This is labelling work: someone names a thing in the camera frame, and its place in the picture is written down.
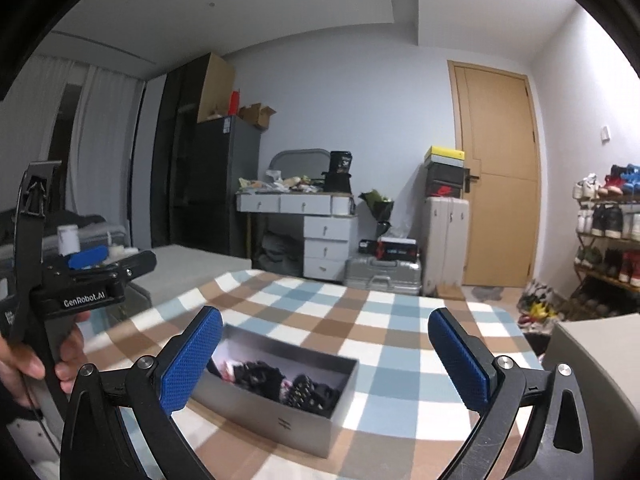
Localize person's left hand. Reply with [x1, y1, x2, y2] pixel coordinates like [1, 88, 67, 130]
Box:
[0, 310, 94, 409]

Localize black shoe box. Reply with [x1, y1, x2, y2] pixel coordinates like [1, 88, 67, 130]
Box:
[425, 162, 467, 200]

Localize silver box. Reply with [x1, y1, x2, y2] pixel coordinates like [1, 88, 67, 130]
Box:
[192, 324, 361, 459]

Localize open cardboard box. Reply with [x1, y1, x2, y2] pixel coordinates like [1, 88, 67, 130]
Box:
[239, 103, 278, 131]

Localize beige suitcase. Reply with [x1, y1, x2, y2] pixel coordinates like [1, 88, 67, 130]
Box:
[422, 196, 471, 297]

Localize grey upholstered bench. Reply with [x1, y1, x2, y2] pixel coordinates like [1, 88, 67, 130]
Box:
[125, 244, 252, 312]

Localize wooden door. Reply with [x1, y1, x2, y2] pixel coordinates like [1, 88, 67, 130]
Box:
[446, 60, 544, 290]

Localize white curtain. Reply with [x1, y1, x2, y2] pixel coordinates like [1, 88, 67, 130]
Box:
[42, 66, 147, 252]

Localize pile of shoes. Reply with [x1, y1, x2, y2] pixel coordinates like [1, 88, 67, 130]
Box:
[516, 280, 562, 329]

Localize flat cardboard sheet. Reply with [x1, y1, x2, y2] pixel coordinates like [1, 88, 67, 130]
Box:
[196, 52, 237, 124]

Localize plaid blanket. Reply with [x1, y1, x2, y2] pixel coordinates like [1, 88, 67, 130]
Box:
[80, 269, 547, 480]

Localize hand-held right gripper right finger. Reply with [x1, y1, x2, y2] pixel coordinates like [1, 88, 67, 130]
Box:
[427, 307, 596, 480]

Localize silver suitcase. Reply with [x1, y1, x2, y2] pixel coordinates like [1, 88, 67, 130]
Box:
[344, 254, 424, 296]

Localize dark wardrobe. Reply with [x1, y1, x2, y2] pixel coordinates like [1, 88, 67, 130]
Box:
[150, 52, 214, 257]

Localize rows of shoes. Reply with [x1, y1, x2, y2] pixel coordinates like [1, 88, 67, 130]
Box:
[572, 162, 640, 287]

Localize dark flower bouquet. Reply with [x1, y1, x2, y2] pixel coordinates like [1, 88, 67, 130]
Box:
[358, 189, 396, 236]

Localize black box with red label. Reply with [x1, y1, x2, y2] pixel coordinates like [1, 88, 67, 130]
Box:
[376, 236, 419, 263]

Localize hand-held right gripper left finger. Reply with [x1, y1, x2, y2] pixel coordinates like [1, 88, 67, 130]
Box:
[60, 305, 224, 480]

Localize grey framed mirror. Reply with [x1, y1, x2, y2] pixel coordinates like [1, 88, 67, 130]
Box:
[268, 148, 331, 186]

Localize white dresser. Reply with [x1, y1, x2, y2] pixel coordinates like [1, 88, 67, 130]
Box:
[236, 191, 360, 281]

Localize wooden shoe rack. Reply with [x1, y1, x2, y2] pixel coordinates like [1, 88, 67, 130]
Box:
[570, 195, 640, 319]

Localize yellow shoe box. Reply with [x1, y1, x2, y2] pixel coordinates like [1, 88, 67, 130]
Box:
[424, 146, 465, 165]

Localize grey bed frame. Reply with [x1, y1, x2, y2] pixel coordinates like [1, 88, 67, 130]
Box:
[542, 312, 640, 480]

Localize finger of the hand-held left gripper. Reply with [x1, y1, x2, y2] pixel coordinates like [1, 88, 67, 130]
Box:
[67, 246, 110, 271]
[75, 251, 158, 285]

